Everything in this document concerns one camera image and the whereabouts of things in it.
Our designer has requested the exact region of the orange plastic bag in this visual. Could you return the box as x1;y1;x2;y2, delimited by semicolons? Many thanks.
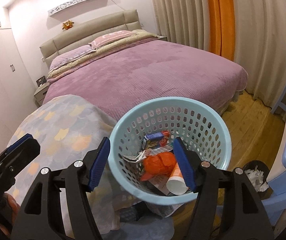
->
140;152;176;181

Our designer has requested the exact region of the orange paper cup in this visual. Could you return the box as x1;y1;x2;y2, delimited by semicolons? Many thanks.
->
166;163;188;196

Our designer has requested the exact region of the person left hand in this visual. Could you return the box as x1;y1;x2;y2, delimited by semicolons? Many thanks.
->
0;193;20;234

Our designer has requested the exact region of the light blue perforated basket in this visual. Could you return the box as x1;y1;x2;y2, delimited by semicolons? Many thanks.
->
108;96;232;205

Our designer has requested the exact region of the blue red snack box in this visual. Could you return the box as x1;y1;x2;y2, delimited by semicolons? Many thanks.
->
142;130;170;150

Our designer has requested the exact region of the pastel leaf pattern blanket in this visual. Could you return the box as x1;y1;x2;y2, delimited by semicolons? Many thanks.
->
5;94;184;235

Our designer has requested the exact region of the black mesh waste bin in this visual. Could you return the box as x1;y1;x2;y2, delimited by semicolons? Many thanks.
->
243;160;273;200

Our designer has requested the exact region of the white wardrobe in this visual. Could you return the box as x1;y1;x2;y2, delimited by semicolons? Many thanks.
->
0;6;37;152

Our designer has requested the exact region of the beige nightstand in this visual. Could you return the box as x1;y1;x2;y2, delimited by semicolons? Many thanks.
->
34;82;50;106

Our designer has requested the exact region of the purple covered bed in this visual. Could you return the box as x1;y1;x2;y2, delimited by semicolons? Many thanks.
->
44;30;248;120

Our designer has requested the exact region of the lilac pillow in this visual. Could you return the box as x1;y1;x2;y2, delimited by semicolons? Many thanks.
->
49;45;96;70

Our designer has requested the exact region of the pink pillow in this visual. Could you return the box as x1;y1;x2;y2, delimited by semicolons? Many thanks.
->
88;30;136;49

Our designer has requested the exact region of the orange plush toy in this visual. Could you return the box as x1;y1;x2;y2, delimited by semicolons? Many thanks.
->
62;20;74;30

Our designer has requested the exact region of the beige padded headboard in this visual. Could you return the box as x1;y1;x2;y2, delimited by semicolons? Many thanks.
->
40;9;142;67

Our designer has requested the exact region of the beige curtain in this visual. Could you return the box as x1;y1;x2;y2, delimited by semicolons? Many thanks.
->
153;0;286;107

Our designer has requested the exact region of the orange curtain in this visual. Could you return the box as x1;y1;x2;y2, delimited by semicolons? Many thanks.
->
207;0;236;61

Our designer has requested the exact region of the white carved wall shelf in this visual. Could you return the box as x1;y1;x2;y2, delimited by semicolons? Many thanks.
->
47;0;111;17

